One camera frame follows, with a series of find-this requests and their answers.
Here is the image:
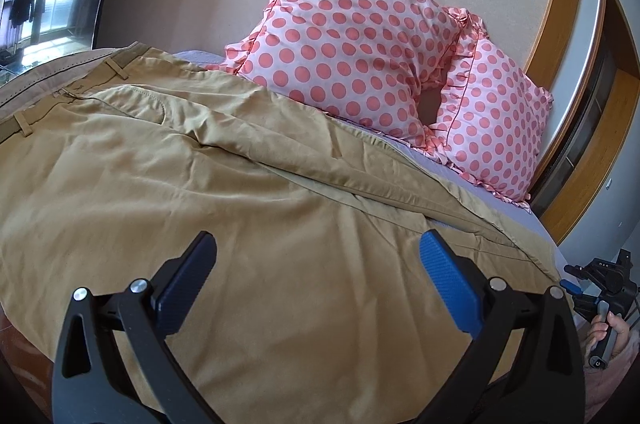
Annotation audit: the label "wooden door frame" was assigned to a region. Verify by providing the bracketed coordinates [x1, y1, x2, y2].
[527, 0, 639, 255]

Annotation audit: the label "khaki pants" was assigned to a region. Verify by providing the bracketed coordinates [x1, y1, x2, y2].
[1, 45, 559, 423]

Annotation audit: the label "small pink polka-dot pillow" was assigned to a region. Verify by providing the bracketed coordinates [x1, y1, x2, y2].
[430, 8, 553, 206]

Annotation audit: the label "person's right hand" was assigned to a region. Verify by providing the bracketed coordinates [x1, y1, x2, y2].
[584, 311, 639, 371]

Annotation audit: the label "large pink polka-dot pillow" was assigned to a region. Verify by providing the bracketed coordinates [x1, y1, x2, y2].
[216, 0, 468, 153]

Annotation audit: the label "lavender bed sheet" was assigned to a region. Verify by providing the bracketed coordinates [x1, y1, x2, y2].
[341, 121, 579, 285]

